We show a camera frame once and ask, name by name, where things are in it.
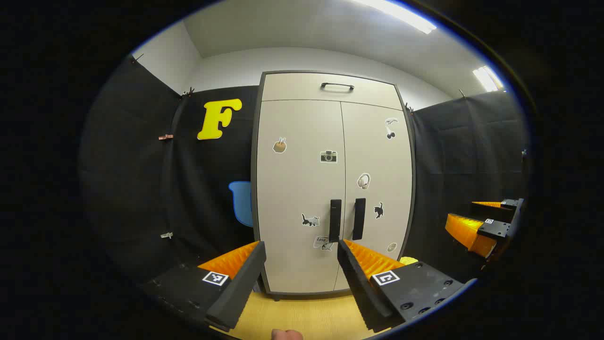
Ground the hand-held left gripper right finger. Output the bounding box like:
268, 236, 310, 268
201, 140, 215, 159
336, 238, 477, 333

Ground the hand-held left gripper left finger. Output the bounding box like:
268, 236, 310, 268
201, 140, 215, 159
142, 241, 267, 332

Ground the black door handle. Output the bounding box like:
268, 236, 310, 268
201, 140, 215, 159
353, 198, 366, 240
329, 199, 342, 243

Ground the beige double-door shoe cabinet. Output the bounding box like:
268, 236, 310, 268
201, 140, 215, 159
251, 71, 417, 301

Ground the beige cabinet door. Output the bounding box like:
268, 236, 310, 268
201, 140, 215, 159
334, 102, 414, 291
256, 100, 345, 294

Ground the short ceiling light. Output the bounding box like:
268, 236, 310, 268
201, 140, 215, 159
473, 66, 504, 92

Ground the black backdrop cloth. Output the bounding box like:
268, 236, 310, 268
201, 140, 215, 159
80, 54, 529, 303

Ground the long ceiling light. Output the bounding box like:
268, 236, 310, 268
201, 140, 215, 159
354, 0, 437, 34

